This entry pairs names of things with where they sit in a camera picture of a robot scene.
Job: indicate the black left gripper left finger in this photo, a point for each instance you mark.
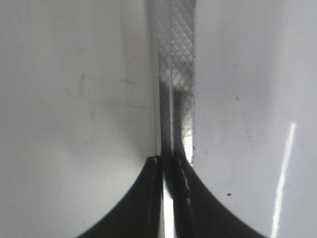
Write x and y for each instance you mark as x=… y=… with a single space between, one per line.
x=137 y=214

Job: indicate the white board with metal frame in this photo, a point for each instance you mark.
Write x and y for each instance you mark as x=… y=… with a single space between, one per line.
x=236 y=85

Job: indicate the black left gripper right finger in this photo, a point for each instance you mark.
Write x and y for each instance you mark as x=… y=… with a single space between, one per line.
x=197 y=213

